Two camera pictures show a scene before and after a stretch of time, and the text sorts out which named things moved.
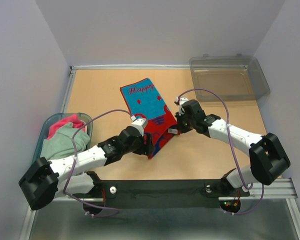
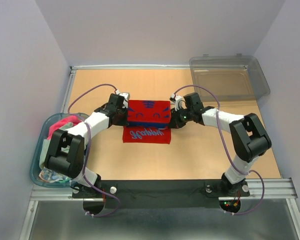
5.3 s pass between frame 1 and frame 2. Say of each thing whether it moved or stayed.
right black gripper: moved
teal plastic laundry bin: stayed
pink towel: stayed
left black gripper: moved
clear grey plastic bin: stayed
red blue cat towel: moved
